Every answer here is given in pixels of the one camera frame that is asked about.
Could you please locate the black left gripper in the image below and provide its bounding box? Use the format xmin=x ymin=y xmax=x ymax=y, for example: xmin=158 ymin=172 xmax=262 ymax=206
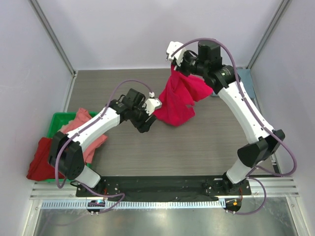
xmin=130 ymin=101 xmax=156 ymax=132

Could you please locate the hot pink t shirt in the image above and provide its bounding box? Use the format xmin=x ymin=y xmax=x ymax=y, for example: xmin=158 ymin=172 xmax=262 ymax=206
xmin=154 ymin=65 xmax=213 ymax=126

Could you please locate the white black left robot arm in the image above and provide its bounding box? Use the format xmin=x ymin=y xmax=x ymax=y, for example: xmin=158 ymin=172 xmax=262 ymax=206
xmin=48 ymin=88 xmax=162 ymax=197

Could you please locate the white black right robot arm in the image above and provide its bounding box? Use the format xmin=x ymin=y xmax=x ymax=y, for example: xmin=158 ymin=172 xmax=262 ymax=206
xmin=167 ymin=40 xmax=285 ymax=195

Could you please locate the salmon pink t shirt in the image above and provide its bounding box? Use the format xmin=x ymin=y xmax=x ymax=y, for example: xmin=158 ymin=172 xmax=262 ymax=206
xmin=59 ymin=107 xmax=108 ymax=164

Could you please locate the folded blue t shirt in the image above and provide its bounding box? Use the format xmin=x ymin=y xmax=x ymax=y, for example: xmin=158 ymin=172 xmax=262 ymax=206
xmin=237 ymin=68 xmax=256 ymax=100

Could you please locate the green plastic bin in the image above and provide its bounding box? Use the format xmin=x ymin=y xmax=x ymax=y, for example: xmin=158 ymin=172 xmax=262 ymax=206
xmin=42 ymin=112 xmax=98 ymax=182

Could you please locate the dark red t shirt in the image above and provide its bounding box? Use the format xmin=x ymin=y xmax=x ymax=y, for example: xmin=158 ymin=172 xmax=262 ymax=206
xmin=26 ymin=137 xmax=55 ymax=181

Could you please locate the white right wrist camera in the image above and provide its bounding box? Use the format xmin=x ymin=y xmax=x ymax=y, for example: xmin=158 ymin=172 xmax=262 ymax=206
xmin=166 ymin=41 xmax=186 ymax=66

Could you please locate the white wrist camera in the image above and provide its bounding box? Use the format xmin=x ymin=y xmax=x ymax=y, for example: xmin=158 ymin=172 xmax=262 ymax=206
xmin=166 ymin=41 xmax=186 ymax=66
xmin=145 ymin=92 xmax=162 ymax=116

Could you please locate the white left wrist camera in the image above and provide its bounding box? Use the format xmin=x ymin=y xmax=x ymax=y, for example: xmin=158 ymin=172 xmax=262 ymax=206
xmin=145 ymin=92 xmax=162 ymax=116

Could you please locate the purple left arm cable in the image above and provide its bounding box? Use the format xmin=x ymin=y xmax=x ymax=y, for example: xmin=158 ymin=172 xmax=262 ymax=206
xmin=54 ymin=79 xmax=152 ymax=213

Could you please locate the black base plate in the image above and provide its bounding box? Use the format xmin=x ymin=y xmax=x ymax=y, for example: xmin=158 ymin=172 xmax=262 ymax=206
xmin=75 ymin=175 xmax=252 ymax=203

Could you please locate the slotted white cable duct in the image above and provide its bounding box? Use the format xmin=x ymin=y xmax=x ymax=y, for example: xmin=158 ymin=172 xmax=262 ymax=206
xmin=41 ymin=199 xmax=225 ymax=209

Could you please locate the aluminium frame rail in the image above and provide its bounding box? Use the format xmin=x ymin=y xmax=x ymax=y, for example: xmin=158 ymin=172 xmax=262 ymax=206
xmin=31 ymin=176 xmax=299 ymax=202

